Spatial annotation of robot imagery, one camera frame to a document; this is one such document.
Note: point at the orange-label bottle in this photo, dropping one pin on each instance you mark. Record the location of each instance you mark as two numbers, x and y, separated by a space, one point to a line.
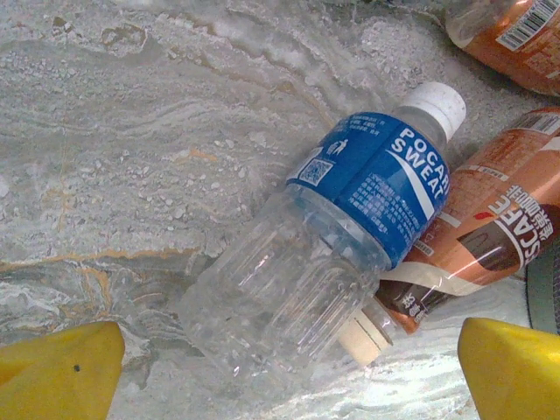
516 57

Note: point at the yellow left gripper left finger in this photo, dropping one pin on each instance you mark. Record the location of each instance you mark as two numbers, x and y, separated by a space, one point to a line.
52 376

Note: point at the brown coffee bottle cream cap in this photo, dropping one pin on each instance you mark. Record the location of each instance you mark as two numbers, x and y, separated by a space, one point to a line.
490 210

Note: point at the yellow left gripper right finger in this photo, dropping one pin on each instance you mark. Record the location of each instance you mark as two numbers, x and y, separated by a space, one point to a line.
516 376

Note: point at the clear bottle blue Pocari label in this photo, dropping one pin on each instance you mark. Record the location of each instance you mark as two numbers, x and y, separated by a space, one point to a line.
372 184

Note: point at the round metal bin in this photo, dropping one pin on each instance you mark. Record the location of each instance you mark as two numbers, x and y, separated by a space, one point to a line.
547 297

